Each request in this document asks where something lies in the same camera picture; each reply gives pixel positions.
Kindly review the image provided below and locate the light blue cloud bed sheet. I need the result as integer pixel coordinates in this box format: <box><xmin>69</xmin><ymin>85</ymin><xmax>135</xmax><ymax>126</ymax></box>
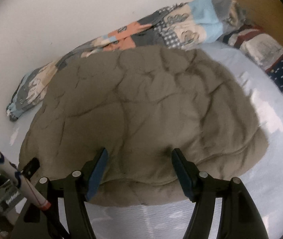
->
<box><xmin>18</xmin><ymin>43</ymin><xmax>283</xmax><ymax>238</ymax></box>

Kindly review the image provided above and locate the wooden headboard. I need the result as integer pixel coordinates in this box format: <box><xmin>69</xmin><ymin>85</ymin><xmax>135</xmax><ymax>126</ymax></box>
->
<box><xmin>236</xmin><ymin>0</ymin><xmax>283</xmax><ymax>46</ymax></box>

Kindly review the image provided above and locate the olive green quilted hooded jacket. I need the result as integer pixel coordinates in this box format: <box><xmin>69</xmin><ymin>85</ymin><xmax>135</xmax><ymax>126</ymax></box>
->
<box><xmin>19</xmin><ymin>45</ymin><xmax>268</xmax><ymax>207</ymax></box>

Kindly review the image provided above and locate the white rod with red tip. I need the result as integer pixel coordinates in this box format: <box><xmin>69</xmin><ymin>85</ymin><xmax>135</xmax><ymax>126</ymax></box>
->
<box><xmin>0</xmin><ymin>152</ymin><xmax>51</xmax><ymax>210</ymax></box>

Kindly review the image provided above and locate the navy starred striped pillow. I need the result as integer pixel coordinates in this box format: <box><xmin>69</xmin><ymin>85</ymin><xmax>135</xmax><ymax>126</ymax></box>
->
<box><xmin>219</xmin><ymin>24</ymin><xmax>283</xmax><ymax>94</ymax></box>

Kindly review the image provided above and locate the colourful patchwork rolled quilt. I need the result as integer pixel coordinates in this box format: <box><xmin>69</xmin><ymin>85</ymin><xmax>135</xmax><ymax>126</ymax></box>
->
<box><xmin>6</xmin><ymin>0</ymin><xmax>246</xmax><ymax>121</ymax></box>

